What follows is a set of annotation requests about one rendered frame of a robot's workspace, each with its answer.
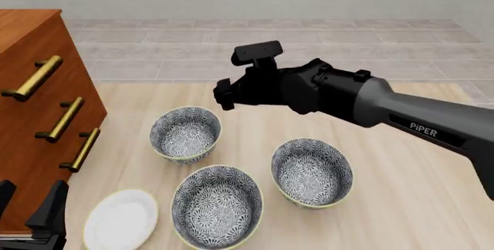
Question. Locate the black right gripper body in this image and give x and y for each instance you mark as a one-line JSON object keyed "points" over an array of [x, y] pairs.
{"points": [[251, 88]]}

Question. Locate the patterned black white bowl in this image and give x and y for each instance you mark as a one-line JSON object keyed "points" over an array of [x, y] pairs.
{"points": [[218, 206], [312, 172], [185, 137]]}

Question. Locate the white plate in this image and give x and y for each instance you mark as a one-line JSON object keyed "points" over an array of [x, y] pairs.
{"points": [[119, 224]]}

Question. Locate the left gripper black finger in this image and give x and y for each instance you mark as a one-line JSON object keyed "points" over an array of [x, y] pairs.
{"points": [[52, 209], [5, 195]]}

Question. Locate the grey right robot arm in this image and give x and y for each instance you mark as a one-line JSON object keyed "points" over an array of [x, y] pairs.
{"points": [[386, 108]]}

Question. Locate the wooden cabinet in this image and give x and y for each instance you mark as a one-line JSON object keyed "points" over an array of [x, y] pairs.
{"points": [[34, 134]]}

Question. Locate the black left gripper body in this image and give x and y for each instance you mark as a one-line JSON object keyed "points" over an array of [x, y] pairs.
{"points": [[34, 242]]}

